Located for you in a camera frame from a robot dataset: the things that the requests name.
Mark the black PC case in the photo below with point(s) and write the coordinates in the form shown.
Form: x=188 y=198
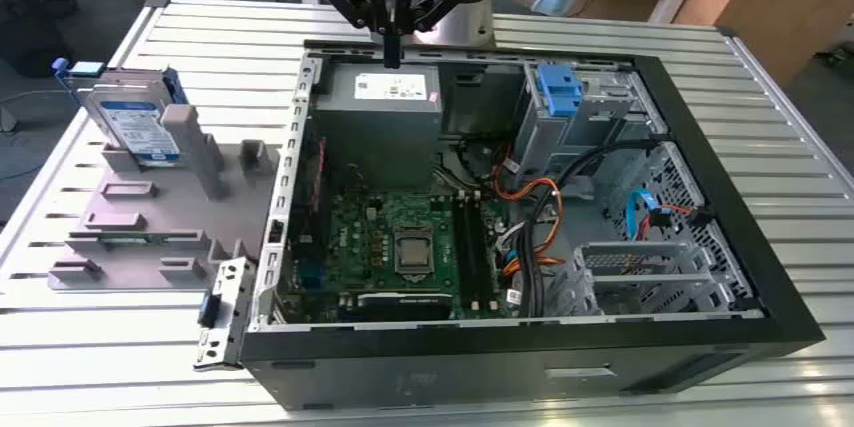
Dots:
x=467 y=372

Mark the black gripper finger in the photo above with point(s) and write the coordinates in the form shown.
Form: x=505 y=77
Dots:
x=347 y=2
x=427 y=9

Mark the metal disk bay cage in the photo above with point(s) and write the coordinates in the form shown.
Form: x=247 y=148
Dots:
x=667 y=278

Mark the hard disk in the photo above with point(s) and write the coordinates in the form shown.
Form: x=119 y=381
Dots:
x=130 y=122

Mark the grey parts rack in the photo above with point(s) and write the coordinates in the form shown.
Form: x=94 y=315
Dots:
x=167 y=207

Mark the green motherboard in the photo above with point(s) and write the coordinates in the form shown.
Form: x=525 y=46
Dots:
x=354 y=227

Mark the black RAM slot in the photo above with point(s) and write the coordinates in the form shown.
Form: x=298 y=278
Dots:
x=466 y=247
x=482 y=247

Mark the blue drive bay latch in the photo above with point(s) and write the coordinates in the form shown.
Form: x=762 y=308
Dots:
x=559 y=92

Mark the metal expansion slot bracket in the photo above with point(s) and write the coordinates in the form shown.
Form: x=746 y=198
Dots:
x=230 y=297

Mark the green RAM stick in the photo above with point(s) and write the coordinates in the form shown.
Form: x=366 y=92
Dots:
x=150 y=237

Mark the black graphics card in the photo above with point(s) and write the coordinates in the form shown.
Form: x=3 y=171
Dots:
x=403 y=304

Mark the black waste bin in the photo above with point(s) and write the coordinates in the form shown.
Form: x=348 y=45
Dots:
x=40 y=47

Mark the metal optical drive cage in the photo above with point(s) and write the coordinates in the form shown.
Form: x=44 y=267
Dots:
x=601 y=122

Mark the grey power supply unit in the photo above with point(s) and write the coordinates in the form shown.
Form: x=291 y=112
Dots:
x=380 y=147

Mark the silver CPU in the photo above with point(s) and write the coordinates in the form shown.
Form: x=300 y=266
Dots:
x=415 y=253

